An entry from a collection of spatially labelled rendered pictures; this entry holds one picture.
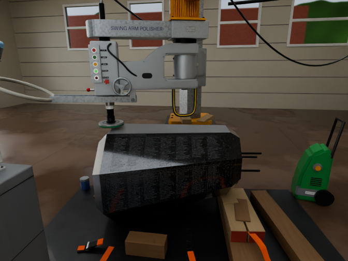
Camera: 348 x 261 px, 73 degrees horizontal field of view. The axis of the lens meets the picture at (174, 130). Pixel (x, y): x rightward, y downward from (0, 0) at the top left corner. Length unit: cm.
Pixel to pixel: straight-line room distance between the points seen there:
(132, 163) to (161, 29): 107
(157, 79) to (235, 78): 606
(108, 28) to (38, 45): 815
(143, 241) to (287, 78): 708
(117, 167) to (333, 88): 764
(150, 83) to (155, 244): 124
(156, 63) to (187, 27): 37
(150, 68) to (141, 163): 77
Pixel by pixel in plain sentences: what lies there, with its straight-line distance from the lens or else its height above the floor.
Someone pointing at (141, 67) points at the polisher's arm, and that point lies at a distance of 197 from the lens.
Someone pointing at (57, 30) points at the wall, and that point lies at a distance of 960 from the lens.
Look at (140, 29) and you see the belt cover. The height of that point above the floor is 165.
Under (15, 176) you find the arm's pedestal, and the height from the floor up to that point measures 84.
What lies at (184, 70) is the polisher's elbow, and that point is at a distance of 203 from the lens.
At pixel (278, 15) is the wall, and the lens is 818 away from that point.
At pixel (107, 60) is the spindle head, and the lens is 197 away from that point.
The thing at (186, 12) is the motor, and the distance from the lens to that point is 206.
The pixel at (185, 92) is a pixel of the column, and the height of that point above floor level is 108.
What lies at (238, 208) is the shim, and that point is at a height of 25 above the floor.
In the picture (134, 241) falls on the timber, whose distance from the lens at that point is 194.
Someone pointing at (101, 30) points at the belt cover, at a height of 164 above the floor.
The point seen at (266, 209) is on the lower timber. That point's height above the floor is 12.
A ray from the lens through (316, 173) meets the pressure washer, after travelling 277.
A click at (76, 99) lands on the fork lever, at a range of 208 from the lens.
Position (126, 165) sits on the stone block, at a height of 65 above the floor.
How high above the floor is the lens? 139
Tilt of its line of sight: 16 degrees down
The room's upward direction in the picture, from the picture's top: straight up
